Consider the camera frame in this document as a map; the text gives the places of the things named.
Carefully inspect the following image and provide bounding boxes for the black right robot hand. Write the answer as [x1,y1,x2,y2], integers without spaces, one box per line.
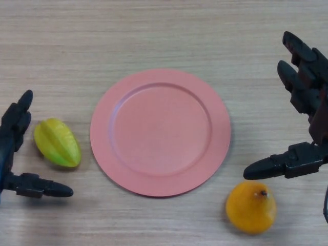
[242,31,328,180]

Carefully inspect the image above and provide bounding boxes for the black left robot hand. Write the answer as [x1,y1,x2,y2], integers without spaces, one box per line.
[0,89,74,203]

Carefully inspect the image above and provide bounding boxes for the yellow green starfruit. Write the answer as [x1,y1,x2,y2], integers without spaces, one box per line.
[34,117,82,169]

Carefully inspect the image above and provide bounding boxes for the pink round plate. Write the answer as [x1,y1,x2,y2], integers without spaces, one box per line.
[90,68,232,198]

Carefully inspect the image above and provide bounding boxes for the orange yellow pear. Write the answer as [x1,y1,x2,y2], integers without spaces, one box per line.
[225,181,277,235]

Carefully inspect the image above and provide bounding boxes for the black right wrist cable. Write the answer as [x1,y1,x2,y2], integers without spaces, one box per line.
[323,186,328,224]

